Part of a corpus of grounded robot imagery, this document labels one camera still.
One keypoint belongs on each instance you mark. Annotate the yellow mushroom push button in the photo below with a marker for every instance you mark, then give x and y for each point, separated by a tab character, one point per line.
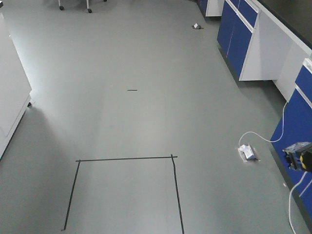
299	156

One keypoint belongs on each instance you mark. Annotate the small floor socket far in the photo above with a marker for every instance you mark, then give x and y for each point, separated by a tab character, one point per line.
197	26

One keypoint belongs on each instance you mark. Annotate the white floor socket box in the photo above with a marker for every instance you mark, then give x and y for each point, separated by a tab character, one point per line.
247	153

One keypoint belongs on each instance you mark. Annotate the blue white lab bench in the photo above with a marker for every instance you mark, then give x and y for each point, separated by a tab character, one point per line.
272	40

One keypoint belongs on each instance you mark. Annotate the white cabinet on wheels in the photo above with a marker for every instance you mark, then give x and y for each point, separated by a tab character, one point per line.
14	87

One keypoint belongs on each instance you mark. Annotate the chair wheel legs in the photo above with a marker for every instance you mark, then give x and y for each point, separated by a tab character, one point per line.
83	5

